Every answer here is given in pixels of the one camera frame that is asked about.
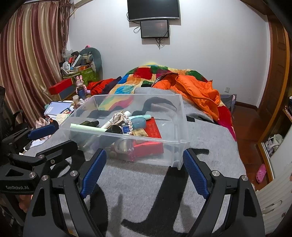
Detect pale green labelled tube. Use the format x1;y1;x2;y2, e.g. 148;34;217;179
70;123;107;132

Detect green pump bottle white label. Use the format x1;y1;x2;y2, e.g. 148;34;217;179
80;121;99;127

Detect purple black marker tube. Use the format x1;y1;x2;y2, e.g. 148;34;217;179
105;125;123;134

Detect pink white braided rope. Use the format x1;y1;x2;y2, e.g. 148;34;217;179
110;111;134;133

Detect white bandage tape roll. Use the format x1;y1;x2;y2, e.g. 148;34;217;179
114;138;134;154

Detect teal tape roll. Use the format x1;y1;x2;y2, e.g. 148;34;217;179
131;118;147;130

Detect wooden tag charm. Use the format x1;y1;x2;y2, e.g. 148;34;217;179
132;128;148;137

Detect magenta knitted charm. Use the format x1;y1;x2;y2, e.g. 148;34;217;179
123;153;136;162

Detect mint green tube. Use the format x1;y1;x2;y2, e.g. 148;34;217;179
129;114;151;120

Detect blue white notebook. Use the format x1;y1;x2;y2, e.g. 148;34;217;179
44;102;74;116

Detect red long box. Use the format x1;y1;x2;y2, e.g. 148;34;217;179
49;78;73;95

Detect pink clog shoe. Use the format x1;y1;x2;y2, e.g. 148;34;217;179
255;164;267;184

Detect white wardrobe door hearts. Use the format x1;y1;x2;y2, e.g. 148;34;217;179
256;135;291;234

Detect pink rabbit figurine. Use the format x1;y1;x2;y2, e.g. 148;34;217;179
76;75;91;100

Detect green storage box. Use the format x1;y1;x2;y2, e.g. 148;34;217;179
62;68;100;86

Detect red garment on bed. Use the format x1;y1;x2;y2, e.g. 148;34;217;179
87;79;115;96

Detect colourful patchwork quilt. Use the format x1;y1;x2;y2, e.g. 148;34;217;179
109;65;236;139

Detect grey green neck pillow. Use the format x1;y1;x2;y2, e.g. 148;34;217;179
80;47;102;73

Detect striped pink gold curtain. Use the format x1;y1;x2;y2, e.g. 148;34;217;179
1;1;71;126

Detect red foil package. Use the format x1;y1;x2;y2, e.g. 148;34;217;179
133;117;164;158

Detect wooden shelf unit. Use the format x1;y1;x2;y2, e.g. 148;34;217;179
257;96;291;183

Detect clear plastic storage box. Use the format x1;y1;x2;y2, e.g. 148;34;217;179
60;94;190;169

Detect orange down jacket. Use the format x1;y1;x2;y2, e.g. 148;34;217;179
152;73;221;121

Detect wooden door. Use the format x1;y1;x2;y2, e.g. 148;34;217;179
258;16;291;143

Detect large black wall television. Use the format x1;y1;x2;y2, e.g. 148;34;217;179
127;0;180;21

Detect small wall monitor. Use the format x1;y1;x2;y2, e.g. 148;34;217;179
140;20;169;38

